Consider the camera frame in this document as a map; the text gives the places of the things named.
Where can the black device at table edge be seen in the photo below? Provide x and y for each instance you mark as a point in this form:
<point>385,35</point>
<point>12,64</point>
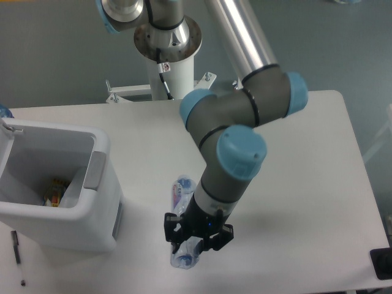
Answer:
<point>381,260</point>

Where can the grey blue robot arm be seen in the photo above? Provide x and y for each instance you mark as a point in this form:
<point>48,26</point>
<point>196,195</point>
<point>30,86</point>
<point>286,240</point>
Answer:
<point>223,128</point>

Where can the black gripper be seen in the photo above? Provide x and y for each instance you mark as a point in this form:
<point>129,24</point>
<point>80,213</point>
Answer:
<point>195,222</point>

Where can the colourful snack packaging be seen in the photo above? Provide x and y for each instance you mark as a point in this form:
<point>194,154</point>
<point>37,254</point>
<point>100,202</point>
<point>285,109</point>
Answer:
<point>55,192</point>

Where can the white trash can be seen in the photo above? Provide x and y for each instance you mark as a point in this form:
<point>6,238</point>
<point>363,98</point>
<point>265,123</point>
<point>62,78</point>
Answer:
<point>32,155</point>

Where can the black pen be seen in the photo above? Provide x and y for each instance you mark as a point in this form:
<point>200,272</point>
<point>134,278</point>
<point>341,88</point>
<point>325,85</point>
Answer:
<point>15,244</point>

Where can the white frame at right edge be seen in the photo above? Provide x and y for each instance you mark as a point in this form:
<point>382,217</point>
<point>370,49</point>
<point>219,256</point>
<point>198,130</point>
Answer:
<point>379,138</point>

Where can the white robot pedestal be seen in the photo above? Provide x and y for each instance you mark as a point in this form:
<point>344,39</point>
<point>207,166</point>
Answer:
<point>169,58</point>

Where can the white plastic wrapper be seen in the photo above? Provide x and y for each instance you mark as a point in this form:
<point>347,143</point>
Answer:
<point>72,193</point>

